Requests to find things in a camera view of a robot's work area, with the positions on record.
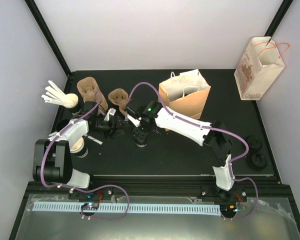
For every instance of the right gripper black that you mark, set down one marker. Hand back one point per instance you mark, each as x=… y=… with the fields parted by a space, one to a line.
x=140 y=136

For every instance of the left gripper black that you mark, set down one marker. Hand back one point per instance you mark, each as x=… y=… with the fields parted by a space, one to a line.
x=113 y=127

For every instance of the brown paper bag white handles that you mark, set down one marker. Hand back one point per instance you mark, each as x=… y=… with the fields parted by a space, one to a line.
x=186 y=93

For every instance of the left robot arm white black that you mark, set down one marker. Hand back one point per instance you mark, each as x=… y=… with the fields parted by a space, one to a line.
x=52 y=161

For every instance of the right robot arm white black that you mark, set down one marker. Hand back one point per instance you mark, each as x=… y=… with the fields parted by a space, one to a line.
x=216 y=144

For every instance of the white wrapped straw on table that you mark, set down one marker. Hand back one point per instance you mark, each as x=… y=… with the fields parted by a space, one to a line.
x=94 y=140

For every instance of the stacked brown pulp cup carriers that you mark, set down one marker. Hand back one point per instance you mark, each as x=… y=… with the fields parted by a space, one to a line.
x=90 y=92

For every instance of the paper cup holding stirrers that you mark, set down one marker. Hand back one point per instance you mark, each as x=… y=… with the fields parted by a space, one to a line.
x=72 y=103

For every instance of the black paper cup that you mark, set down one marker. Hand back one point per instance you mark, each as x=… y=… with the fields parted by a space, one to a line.
x=63 y=126

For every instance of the bundle of white wrapped straws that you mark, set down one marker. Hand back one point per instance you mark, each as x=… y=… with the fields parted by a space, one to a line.
x=54 y=94

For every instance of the small green circuit board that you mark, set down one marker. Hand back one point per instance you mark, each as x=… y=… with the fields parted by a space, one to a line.
x=90 y=206

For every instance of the white printed paper bag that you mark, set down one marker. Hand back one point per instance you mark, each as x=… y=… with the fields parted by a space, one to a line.
x=259 y=66

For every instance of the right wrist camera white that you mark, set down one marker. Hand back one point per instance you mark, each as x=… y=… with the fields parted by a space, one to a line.
x=134 y=121

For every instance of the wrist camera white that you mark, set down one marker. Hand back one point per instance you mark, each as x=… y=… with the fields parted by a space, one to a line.
x=134 y=121
x=110 y=114

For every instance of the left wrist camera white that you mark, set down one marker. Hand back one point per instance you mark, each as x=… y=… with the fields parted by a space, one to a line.
x=110 y=114

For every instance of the black aluminium frame rail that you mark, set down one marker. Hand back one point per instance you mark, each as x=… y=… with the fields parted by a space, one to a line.
x=203 y=188

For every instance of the light blue cable duct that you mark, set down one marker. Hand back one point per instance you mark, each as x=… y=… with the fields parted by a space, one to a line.
x=132 y=208

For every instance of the left black corner post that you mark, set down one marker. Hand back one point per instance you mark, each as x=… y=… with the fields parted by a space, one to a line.
x=32 y=6

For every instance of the black corner post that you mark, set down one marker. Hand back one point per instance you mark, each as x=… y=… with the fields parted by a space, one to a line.
x=278 y=17
x=32 y=6

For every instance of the right black corner post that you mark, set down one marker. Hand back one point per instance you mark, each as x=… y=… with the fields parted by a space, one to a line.
x=278 y=17

